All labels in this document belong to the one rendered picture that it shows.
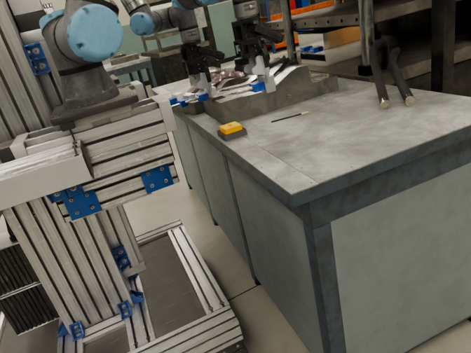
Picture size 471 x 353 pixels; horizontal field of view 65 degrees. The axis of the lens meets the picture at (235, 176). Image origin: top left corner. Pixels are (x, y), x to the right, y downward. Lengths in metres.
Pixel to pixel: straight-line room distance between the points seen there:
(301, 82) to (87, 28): 0.85
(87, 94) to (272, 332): 1.12
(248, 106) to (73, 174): 0.70
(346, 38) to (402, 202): 1.36
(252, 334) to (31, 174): 1.05
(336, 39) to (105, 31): 1.52
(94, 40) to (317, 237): 0.69
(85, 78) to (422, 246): 1.04
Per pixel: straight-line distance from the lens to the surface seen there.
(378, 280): 1.16
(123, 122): 1.08
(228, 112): 1.38
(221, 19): 9.38
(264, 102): 1.43
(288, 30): 2.44
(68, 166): 0.98
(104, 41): 0.94
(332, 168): 0.91
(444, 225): 1.23
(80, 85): 1.06
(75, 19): 0.92
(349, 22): 1.99
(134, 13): 1.41
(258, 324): 1.65
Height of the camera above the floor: 1.19
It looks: 24 degrees down
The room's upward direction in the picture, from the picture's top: 13 degrees counter-clockwise
